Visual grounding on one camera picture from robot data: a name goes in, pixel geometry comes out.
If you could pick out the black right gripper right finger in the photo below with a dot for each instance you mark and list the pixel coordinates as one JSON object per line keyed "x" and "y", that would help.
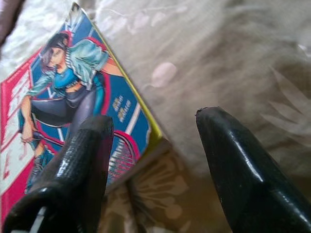
{"x": 243, "y": 184}

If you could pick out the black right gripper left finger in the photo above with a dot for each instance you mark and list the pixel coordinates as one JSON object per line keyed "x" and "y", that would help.
{"x": 73, "y": 174}

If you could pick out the manga book with girl cover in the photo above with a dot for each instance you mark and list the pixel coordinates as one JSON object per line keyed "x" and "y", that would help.
{"x": 80, "y": 72}

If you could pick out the bed with beige floral sheet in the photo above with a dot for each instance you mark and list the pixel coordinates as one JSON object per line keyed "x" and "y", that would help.
{"x": 218, "y": 60}

